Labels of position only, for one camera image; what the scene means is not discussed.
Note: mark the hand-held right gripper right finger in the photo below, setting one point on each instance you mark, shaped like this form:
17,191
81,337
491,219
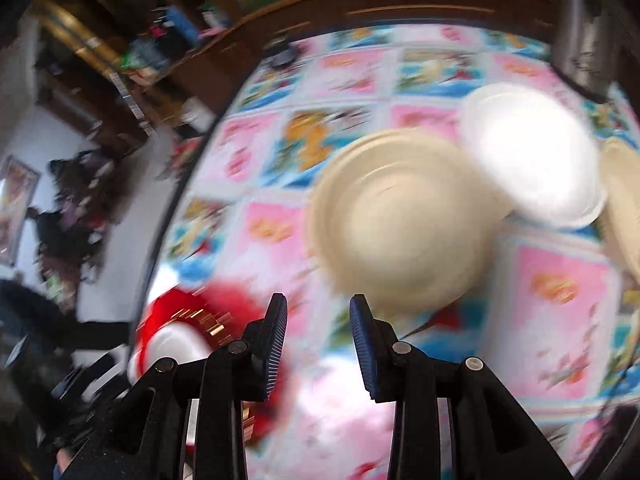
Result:
362,350

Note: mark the round black-rimmed table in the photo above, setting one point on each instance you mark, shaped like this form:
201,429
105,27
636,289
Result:
161,245

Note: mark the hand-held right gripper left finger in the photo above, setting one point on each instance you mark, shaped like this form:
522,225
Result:
275,340

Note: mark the large red plate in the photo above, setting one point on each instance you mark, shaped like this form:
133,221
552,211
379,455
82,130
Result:
235,302

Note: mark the white bowl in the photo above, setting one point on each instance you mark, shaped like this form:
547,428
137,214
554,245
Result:
530,160
175,342

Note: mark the small black object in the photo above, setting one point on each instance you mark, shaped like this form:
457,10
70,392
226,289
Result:
280,55

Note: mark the tall wooden display cabinet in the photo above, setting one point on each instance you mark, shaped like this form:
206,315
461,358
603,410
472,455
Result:
75,25

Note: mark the wooden sideboard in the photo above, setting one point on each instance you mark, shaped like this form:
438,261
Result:
400,5

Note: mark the framed wall picture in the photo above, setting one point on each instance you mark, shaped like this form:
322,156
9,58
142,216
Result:
15,205

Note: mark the small red gold-rimmed plate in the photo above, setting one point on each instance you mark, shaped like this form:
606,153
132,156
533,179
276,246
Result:
220,330

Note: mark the cream bowl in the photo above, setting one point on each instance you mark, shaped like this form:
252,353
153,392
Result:
400,230
625,200

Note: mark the steel thermos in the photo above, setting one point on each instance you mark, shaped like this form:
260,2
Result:
580,35

